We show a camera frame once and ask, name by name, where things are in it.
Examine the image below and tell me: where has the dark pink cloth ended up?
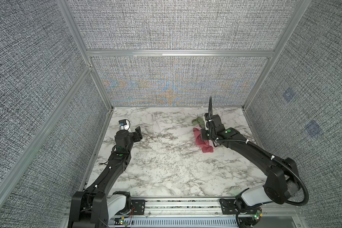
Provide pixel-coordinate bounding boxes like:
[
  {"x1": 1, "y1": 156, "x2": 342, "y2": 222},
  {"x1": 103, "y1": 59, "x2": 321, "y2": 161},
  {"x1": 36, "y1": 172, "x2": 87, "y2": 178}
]
[{"x1": 193, "y1": 127, "x2": 214, "y2": 154}]

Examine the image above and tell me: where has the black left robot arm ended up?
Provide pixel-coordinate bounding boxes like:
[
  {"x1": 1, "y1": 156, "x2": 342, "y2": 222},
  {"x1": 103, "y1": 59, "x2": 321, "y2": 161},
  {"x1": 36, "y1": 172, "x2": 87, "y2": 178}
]
[{"x1": 68, "y1": 127, "x2": 143, "y2": 228}]

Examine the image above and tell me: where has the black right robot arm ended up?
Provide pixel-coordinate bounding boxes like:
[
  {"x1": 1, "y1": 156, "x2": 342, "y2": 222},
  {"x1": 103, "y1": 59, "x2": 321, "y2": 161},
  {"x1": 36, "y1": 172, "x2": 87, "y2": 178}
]
[{"x1": 201, "y1": 113, "x2": 306, "y2": 211}]

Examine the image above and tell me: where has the green cloth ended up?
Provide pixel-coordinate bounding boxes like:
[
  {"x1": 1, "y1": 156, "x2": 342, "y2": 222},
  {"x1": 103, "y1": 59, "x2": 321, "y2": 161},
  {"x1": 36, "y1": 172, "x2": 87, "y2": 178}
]
[{"x1": 192, "y1": 117, "x2": 205, "y2": 128}]

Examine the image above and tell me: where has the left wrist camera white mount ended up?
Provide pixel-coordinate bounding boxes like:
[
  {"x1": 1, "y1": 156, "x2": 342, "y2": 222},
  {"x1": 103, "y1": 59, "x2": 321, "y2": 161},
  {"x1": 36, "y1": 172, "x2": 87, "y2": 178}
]
[{"x1": 118, "y1": 119, "x2": 131, "y2": 131}]

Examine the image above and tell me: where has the black corrugated cable conduit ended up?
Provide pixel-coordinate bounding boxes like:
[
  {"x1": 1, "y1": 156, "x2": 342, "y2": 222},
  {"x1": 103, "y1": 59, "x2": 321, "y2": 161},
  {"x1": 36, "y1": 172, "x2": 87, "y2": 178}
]
[{"x1": 207, "y1": 96, "x2": 310, "y2": 206}]

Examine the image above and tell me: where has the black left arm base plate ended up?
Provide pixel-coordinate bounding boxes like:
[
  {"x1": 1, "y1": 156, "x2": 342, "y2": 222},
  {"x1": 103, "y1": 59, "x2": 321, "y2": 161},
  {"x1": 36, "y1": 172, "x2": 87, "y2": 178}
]
[{"x1": 126, "y1": 199, "x2": 146, "y2": 216}]

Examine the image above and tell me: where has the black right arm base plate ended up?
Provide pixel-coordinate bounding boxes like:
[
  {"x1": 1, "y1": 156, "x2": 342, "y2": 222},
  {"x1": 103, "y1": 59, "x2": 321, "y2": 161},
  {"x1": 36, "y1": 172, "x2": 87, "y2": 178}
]
[{"x1": 219, "y1": 198, "x2": 261, "y2": 215}]

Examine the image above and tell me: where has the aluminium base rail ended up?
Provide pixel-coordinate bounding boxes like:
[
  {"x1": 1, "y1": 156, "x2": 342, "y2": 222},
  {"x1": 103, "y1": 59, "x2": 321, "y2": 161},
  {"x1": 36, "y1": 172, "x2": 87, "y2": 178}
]
[{"x1": 107, "y1": 197, "x2": 308, "y2": 228}]

